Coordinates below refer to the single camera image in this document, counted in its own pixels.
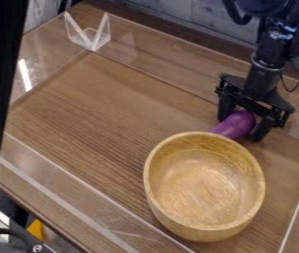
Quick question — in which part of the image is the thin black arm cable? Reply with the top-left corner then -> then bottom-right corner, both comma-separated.
279,58 -> 299,94

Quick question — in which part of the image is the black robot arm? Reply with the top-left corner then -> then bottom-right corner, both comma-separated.
212,0 -> 299,141

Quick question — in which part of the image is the yellow tag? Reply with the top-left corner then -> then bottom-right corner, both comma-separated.
27,218 -> 45,240

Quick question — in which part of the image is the purple toy eggplant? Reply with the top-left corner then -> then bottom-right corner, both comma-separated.
211,111 -> 255,139

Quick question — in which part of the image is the brown wooden bowl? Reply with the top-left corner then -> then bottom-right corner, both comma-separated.
143,131 -> 266,242

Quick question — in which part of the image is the clear acrylic front wall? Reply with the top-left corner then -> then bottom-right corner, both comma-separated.
0,133 -> 195,253

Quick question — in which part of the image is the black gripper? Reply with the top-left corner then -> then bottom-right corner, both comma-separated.
215,73 -> 294,142

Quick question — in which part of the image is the black cable loop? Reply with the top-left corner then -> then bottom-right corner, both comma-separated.
0,226 -> 37,253

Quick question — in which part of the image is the clear acrylic corner bracket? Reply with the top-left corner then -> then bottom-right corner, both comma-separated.
63,12 -> 111,52

